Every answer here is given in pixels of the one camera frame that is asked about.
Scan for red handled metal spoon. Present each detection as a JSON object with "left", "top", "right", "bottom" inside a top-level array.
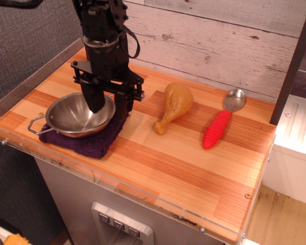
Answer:
[{"left": 202, "top": 89, "right": 245, "bottom": 150}]

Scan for purple rag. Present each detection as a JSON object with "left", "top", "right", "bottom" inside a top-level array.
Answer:
[{"left": 39, "top": 116, "right": 126, "bottom": 159}]

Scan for silver dispenser panel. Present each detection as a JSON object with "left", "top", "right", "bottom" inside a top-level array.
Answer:
[{"left": 91, "top": 202, "right": 155, "bottom": 244}]

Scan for orange object bottom left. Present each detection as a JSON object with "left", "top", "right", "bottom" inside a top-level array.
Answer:
[{"left": 4, "top": 234, "right": 30, "bottom": 245}]

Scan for toy chicken drumstick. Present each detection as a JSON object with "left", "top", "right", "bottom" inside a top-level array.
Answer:
[{"left": 154, "top": 82, "right": 194, "bottom": 135}]

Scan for grey toy fridge cabinet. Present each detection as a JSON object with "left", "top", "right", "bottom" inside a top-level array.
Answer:
[{"left": 35, "top": 159, "right": 221, "bottom": 244}]

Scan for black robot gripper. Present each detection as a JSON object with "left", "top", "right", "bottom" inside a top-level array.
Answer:
[{"left": 70, "top": 35, "right": 145, "bottom": 123}]

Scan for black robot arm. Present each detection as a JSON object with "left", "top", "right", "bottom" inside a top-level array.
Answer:
[{"left": 71, "top": 1, "right": 144, "bottom": 121}]

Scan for silver metal pot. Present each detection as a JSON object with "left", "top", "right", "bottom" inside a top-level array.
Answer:
[{"left": 28, "top": 92, "right": 116, "bottom": 138}]

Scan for dark vertical post right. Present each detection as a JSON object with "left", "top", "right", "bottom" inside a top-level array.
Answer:
[{"left": 269, "top": 19, "right": 306, "bottom": 126}]

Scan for black cable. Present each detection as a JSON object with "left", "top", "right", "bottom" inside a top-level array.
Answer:
[{"left": 117, "top": 24, "right": 141, "bottom": 59}]

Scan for white toy sink unit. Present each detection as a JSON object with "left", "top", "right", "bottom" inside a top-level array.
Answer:
[{"left": 263, "top": 95, "right": 306, "bottom": 203}]

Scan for clear acrylic edge guard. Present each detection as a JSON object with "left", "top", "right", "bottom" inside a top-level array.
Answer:
[{"left": 0, "top": 117, "right": 275, "bottom": 244}]

